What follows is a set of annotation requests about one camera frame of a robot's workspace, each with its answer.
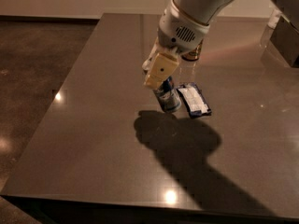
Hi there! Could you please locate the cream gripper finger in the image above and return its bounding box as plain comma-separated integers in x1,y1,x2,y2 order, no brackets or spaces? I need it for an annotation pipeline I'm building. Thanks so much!
142,42,160,72
144,53,179,90

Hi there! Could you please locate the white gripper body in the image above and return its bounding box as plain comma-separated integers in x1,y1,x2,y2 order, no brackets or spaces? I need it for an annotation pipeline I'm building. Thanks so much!
157,0,209,56

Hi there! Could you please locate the silver blue redbull can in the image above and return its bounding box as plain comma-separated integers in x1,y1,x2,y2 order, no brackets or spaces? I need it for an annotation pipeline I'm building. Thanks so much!
153,77,181,113

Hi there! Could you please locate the dark robot base block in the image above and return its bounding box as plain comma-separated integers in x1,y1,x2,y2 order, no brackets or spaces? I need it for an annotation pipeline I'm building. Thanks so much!
270,17,299,68

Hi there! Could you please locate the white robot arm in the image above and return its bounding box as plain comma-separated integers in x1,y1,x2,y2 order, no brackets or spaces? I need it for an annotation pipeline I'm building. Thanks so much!
142,0,234,90

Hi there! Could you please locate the gold soda can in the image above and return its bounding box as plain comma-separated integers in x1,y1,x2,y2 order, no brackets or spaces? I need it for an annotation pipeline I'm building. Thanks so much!
181,42,203,62

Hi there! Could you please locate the blue white snack packet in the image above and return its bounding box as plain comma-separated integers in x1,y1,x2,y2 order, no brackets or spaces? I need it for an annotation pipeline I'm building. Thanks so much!
177,82,212,119

